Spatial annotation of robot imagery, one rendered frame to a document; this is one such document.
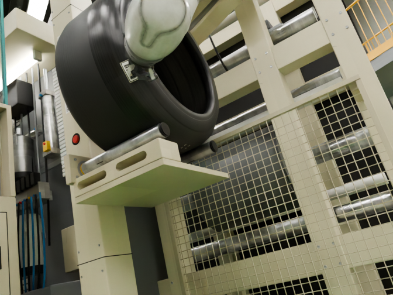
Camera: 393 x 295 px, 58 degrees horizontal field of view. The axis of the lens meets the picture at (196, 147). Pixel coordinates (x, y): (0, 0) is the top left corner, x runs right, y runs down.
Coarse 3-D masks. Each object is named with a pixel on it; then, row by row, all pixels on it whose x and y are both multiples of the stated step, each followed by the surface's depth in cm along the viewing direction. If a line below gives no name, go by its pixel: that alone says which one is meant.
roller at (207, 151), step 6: (204, 144) 124; (210, 144) 122; (192, 150) 125; (198, 150) 124; (204, 150) 123; (210, 150) 122; (216, 150) 123; (180, 156) 128; (186, 156) 126; (192, 156) 125; (198, 156) 124; (204, 156) 124; (186, 162) 127; (192, 162) 128
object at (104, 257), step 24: (72, 0) 149; (72, 120) 133; (72, 144) 131; (72, 192) 126; (96, 216) 117; (120, 216) 125; (96, 240) 115; (120, 240) 121; (96, 264) 113; (120, 264) 117; (96, 288) 112; (120, 288) 113
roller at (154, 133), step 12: (144, 132) 102; (156, 132) 99; (168, 132) 101; (120, 144) 106; (132, 144) 103; (144, 144) 102; (96, 156) 111; (108, 156) 108; (84, 168) 113; (96, 168) 111
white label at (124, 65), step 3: (126, 60) 97; (120, 63) 96; (123, 63) 97; (126, 63) 97; (123, 66) 96; (126, 66) 97; (123, 69) 96; (126, 69) 97; (126, 72) 97; (126, 75) 97; (132, 75) 97; (129, 78) 97; (132, 78) 97; (135, 78) 97; (129, 81) 97; (132, 81) 97
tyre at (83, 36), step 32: (96, 0) 109; (128, 0) 107; (64, 32) 111; (96, 32) 99; (64, 64) 105; (96, 64) 99; (160, 64) 153; (192, 64) 149; (64, 96) 107; (96, 96) 101; (128, 96) 98; (160, 96) 101; (192, 96) 150; (96, 128) 106; (128, 128) 104; (192, 128) 112
